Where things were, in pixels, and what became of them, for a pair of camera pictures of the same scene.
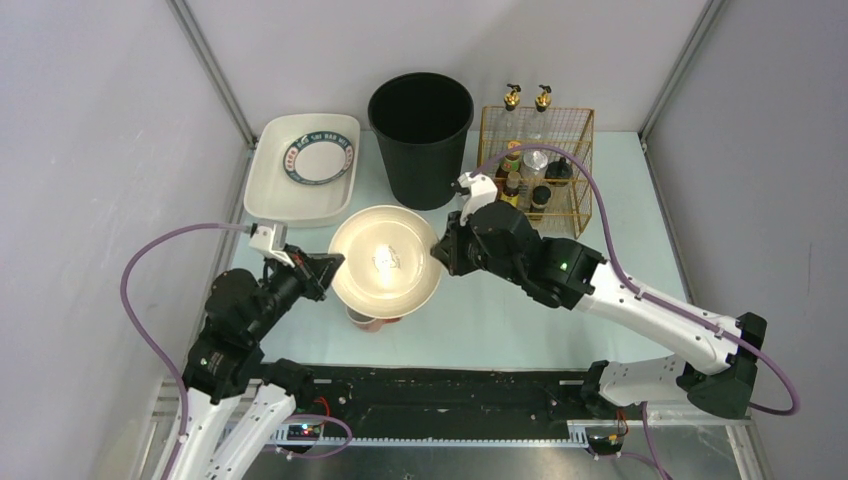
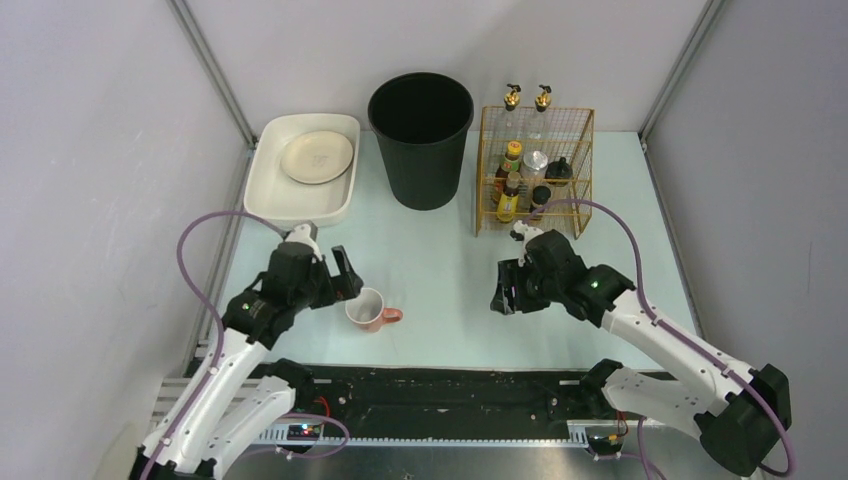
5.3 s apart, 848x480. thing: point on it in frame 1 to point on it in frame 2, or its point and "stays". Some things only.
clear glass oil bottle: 542,130 stays
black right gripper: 460,246 to 519,291
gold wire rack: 554,191 stays
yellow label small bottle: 510,192 stays
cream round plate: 389,271 to 317,156
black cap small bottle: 540,197 stays
